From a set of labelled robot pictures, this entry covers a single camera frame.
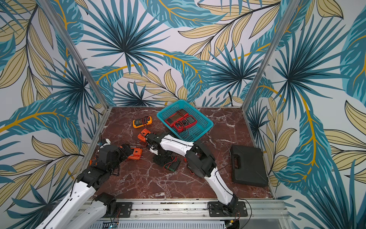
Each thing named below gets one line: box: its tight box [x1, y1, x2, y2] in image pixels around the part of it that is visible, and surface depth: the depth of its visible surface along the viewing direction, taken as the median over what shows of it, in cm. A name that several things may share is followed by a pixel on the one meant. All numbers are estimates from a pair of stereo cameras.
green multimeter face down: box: [152, 154, 181, 172], surface depth 87 cm
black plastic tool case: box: [231, 144, 269, 188], surface depth 85 cm
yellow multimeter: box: [132, 115, 153, 128], surface depth 107 cm
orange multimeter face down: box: [137, 128, 151, 143], surface depth 98 cm
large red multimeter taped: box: [163, 108, 189, 127], surface depth 112 cm
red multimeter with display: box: [172, 114, 198, 133], surface depth 105 cm
